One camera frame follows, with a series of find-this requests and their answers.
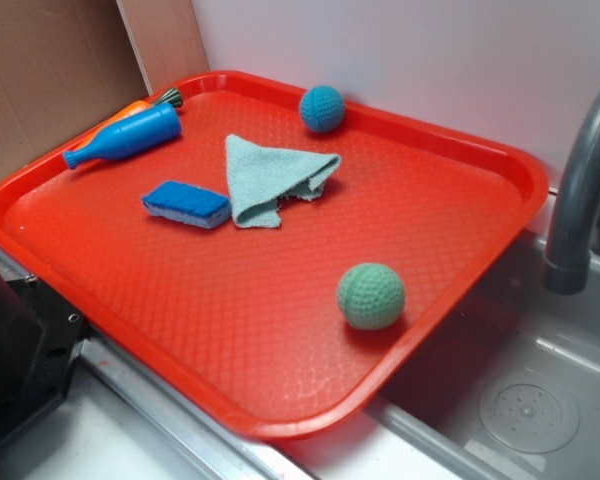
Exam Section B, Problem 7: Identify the light teal folded cloth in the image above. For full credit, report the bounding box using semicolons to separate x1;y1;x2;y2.
225;134;342;229

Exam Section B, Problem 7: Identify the grey plastic sink basin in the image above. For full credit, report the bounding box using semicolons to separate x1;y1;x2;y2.
368;233;600;479

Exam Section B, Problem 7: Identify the grey faucet spout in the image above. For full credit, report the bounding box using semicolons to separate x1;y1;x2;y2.
542;92;600;295

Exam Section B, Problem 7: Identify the green dimpled ball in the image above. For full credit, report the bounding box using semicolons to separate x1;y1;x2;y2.
336;263;406;331

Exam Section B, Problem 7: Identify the orange toy carrot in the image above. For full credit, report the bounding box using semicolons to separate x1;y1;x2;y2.
77;87;184;149

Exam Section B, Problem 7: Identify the brown cardboard panel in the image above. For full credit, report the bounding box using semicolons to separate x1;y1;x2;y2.
0;1;208;180

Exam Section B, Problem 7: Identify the blue plastic toy bottle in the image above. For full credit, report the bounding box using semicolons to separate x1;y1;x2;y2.
62;104;182;170

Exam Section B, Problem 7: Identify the blue dimpled ball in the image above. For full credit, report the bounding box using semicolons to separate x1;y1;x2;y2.
299;85;346;133

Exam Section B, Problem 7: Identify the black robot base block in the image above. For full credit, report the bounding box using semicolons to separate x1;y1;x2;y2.
0;274;84;448

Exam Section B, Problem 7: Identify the red plastic tray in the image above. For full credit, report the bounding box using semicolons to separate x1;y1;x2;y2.
0;72;549;440

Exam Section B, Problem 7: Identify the blue sponge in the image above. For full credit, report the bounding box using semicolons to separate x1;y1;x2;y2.
141;181;231;229

